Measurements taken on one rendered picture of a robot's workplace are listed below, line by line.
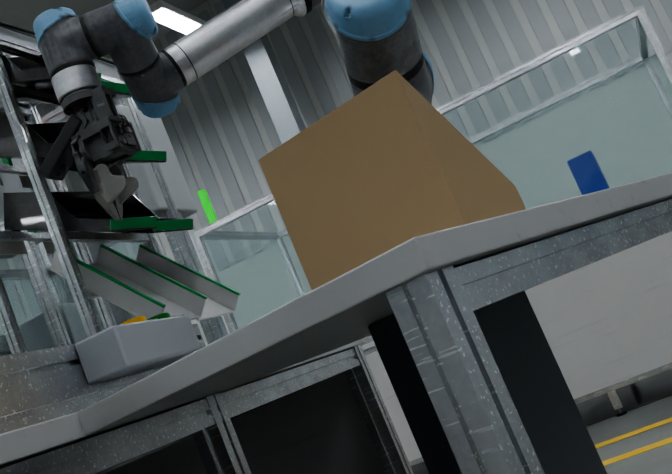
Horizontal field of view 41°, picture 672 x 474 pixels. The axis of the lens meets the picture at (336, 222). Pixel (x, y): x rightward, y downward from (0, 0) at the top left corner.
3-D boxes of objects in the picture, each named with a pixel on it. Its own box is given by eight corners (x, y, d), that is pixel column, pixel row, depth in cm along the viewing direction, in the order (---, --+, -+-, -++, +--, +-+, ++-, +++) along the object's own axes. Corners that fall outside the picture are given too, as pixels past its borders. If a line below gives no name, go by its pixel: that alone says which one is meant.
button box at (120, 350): (202, 349, 139) (188, 312, 140) (129, 366, 119) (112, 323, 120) (166, 366, 141) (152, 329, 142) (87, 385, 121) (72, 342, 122)
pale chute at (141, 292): (201, 318, 174) (207, 296, 173) (157, 328, 162) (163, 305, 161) (97, 264, 186) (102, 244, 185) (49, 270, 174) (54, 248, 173)
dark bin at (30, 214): (157, 228, 178) (156, 190, 177) (111, 231, 166) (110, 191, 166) (53, 226, 191) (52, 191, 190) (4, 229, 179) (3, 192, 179)
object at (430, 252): (735, 175, 141) (726, 158, 142) (429, 269, 71) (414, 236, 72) (408, 321, 184) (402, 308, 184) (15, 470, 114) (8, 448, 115)
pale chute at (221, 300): (235, 312, 188) (240, 293, 187) (196, 321, 177) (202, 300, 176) (136, 263, 200) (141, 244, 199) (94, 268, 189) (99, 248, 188)
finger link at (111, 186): (131, 207, 141) (112, 154, 142) (101, 222, 142) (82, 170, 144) (142, 208, 143) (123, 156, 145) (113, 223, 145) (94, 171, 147)
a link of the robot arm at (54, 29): (70, -3, 147) (21, 16, 146) (92, 56, 145) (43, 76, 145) (85, 15, 154) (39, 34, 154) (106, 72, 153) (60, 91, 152)
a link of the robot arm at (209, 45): (336, -26, 178) (130, 107, 165) (321, -76, 171) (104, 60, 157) (371, -9, 171) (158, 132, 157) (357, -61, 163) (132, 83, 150)
